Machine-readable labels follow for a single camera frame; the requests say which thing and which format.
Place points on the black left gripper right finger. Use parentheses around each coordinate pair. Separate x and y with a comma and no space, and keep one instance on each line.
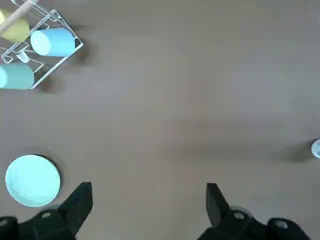
(220,215)

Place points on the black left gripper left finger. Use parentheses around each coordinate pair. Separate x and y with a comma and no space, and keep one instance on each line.
(70,212)

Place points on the mint green plate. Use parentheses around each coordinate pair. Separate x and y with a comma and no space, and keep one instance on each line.
(32,180)

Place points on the pale green cup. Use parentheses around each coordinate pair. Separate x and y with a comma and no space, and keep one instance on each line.
(15,76)

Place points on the yellow cup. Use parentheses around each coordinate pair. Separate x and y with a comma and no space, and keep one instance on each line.
(17,31)

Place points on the light blue cup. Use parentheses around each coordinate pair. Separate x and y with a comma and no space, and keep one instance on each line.
(52,42)

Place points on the white drink bottle pink label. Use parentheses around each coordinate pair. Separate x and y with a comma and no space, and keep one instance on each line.
(317,148)

